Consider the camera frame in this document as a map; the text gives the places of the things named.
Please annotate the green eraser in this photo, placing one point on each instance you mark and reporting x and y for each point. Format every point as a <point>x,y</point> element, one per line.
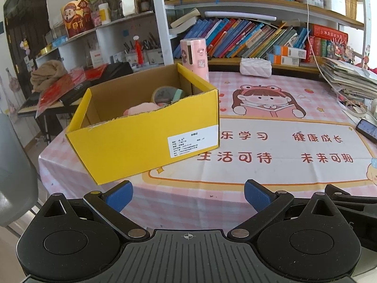
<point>178,94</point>

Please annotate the pink printed tablecloth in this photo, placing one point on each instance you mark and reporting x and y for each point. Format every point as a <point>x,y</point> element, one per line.
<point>265,118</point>

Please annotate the pink plush pig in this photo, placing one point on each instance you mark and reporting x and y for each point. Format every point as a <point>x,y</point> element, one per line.
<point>141,107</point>

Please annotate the grey chair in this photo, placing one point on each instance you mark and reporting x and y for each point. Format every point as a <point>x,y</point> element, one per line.
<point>14,168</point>

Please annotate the white bookshelf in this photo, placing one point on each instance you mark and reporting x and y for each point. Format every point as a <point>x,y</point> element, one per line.
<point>160,29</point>

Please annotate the brown cloth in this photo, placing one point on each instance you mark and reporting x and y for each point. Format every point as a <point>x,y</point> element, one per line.
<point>48,73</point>

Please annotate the white flat book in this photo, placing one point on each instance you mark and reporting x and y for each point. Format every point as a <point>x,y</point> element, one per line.
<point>182,29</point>

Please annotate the pink cylindrical tissue holder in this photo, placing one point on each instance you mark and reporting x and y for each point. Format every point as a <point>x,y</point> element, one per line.
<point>197,56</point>

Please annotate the white quilted pouch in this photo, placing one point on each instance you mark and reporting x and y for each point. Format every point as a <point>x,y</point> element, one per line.
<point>254,67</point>

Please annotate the small pen holder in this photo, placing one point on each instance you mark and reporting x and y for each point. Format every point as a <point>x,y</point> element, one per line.
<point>130,57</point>

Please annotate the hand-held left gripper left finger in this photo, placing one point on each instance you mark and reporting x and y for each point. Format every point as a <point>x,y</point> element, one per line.
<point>119,196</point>

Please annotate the electronic keyboard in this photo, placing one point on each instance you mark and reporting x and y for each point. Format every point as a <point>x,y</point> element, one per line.
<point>28,103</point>

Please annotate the white box red label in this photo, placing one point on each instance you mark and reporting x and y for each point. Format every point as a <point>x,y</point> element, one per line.
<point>96,58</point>

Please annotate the dark door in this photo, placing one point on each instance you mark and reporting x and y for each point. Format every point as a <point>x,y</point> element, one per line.
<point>25,14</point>

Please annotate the black keyboard stand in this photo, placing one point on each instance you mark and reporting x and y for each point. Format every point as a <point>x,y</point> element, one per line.
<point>53,126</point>

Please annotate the pen holder with brushes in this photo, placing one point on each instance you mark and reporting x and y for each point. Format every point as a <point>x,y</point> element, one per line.
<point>154,56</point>

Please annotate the stack of papers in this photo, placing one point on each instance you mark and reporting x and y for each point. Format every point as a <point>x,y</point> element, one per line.
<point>347,76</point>

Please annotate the white bottle yellow label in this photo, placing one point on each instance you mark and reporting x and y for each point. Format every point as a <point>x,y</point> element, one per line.
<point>104,14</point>

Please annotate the red fortune god figure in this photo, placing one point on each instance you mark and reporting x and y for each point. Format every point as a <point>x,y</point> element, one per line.
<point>73,19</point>

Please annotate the white pen container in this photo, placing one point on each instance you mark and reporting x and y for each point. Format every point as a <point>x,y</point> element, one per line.
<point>334,3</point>

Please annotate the orange white carton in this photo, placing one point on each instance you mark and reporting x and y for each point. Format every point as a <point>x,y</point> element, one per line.
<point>282,60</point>
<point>290,52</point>

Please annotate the yellow tape roll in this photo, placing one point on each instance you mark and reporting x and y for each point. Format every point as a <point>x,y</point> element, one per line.
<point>155,93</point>

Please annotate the red tassel ornament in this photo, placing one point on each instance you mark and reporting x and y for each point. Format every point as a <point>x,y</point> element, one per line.
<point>138,50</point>

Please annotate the red thick book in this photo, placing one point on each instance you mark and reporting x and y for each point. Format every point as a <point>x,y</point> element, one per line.
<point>330,32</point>

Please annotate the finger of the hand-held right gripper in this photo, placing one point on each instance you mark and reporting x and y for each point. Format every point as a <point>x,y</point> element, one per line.
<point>356,206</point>
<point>350,193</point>

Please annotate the small pink hanging doll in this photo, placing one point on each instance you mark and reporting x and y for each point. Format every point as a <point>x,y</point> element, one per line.
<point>24,44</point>

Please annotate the black smartphone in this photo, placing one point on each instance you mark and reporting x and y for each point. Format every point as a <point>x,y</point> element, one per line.
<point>366,129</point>

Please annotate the row of leaning books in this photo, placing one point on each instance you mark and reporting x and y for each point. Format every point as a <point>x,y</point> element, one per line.
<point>244,38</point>

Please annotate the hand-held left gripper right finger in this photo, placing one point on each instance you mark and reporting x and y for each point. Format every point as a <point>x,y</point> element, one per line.
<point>259,196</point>

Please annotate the yellow cardboard box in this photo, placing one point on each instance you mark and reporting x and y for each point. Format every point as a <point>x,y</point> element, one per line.
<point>132,150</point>

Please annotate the beige thick book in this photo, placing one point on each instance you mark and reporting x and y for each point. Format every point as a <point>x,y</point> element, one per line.
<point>185,17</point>

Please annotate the colourful paper craft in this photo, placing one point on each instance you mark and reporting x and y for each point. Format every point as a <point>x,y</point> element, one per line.
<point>340,50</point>

